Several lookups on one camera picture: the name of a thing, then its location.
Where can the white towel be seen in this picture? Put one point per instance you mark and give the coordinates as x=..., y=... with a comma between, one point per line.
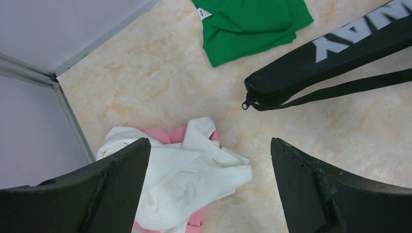
x=212, y=172

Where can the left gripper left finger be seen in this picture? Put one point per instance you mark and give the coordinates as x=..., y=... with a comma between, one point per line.
x=101, y=197

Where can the green cloth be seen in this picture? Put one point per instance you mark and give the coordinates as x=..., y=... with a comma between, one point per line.
x=237, y=28

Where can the aluminium frame rails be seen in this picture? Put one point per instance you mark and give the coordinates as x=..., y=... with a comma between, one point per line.
x=42, y=39

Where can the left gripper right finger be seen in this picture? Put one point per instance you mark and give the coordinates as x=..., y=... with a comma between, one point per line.
x=318, y=197

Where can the pink cloth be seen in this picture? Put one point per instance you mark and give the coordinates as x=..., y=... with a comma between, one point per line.
x=162, y=207

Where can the black racket bag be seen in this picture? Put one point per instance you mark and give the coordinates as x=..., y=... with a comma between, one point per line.
x=382, y=32

